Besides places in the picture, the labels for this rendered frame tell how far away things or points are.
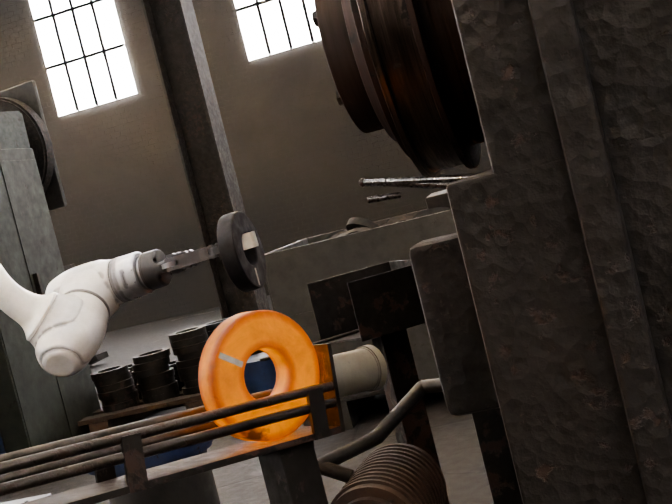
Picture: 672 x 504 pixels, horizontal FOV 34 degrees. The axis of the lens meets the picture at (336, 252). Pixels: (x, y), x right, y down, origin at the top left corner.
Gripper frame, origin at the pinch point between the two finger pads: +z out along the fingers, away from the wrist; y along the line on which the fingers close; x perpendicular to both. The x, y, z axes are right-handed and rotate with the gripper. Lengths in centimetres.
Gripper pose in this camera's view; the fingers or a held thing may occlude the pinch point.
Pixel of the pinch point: (238, 243)
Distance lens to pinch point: 210.2
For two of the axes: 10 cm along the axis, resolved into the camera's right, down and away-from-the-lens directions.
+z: 9.2, -2.8, -2.7
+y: -2.5, 1.0, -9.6
